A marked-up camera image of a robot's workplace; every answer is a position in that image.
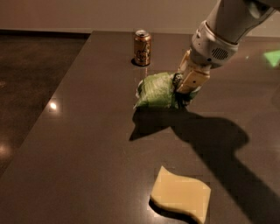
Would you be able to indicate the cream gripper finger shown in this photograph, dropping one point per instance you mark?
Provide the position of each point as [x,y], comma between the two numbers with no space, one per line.
[184,65]
[193,77]

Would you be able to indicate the green jalapeno chip bag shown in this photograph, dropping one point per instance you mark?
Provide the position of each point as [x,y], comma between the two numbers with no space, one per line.
[158,91]

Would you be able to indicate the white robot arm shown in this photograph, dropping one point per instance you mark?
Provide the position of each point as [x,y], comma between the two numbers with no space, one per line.
[231,20]

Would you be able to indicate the yellow wavy sponge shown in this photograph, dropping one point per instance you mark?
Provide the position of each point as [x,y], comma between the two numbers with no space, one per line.
[181,195]

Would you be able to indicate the brown soda can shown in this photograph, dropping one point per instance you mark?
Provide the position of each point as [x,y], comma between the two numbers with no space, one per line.
[142,48]

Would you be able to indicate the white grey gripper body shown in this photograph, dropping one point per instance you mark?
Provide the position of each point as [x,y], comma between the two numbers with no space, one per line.
[210,50]

